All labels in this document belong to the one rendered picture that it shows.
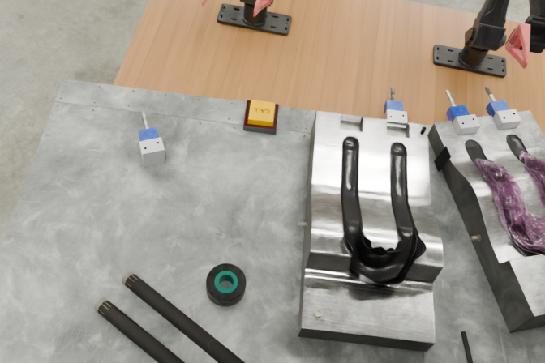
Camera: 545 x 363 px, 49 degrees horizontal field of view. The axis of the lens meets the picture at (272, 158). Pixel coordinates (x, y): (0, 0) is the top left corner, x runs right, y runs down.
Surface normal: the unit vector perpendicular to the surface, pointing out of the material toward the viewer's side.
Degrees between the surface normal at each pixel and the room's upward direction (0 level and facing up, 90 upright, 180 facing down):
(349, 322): 0
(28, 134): 0
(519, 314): 90
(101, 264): 0
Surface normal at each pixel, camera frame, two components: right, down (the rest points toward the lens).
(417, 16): 0.09, -0.54
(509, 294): -0.97, 0.13
